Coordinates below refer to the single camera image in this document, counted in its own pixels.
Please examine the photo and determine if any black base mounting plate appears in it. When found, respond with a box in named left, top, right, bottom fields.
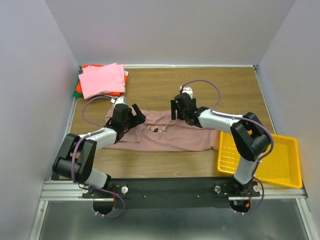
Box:
left=82, top=176, right=260, bottom=216

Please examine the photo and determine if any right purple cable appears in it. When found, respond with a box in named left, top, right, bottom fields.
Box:
left=183, top=79, right=275, bottom=216

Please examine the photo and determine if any folded pink t-shirt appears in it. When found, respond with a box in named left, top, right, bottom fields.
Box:
left=78, top=62, right=127, bottom=100

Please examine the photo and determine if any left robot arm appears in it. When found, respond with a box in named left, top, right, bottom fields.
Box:
left=52, top=103, right=146, bottom=191

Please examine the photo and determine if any yellow plastic tray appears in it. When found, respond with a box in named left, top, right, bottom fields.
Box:
left=217, top=132, right=303, bottom=189

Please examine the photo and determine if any folded orange t-shirt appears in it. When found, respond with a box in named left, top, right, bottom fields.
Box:
left=75, top=64, right=129, bottom=99

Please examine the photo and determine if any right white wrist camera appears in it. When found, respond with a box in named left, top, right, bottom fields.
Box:
left=179, top=85, right=194, bottom=99

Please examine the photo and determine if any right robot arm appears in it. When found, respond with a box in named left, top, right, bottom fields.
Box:
left=170, top=92, right=274, bottom=195

